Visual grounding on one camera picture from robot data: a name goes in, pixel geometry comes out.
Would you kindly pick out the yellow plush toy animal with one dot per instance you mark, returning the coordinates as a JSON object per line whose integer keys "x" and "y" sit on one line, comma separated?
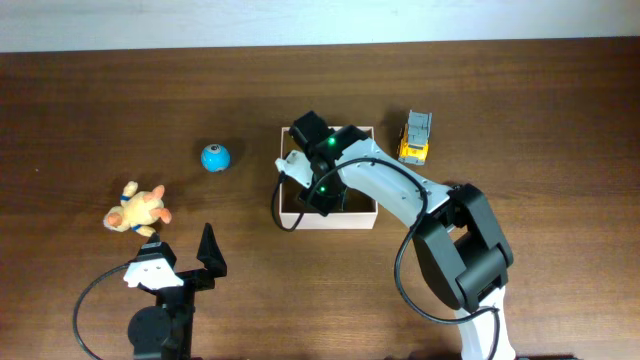
{"x": 138, "y": 210}

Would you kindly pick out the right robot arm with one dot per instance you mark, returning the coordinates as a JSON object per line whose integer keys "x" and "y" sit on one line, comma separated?
{"x": 461, "y": 249}

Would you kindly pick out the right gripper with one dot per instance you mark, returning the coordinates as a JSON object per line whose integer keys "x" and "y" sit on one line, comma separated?
{"x": 319, "y": 204}

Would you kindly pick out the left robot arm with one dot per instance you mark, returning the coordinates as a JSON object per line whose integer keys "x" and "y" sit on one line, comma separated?
{"x": 164, "y": 331}

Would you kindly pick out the yellow grey toy truck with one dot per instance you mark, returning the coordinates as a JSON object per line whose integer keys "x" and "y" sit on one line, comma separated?
{"x": 414, "y": 141}

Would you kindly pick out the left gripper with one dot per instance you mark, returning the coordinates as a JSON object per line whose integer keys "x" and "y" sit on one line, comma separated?
{"x": 210, "y": 256}

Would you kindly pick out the blue toy ball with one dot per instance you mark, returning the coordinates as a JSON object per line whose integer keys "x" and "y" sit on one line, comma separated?
{"x": 215, "y": 158}

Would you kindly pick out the white cardboard box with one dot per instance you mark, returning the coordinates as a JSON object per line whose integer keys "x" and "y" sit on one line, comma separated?
{"x": 357, "y": 212}

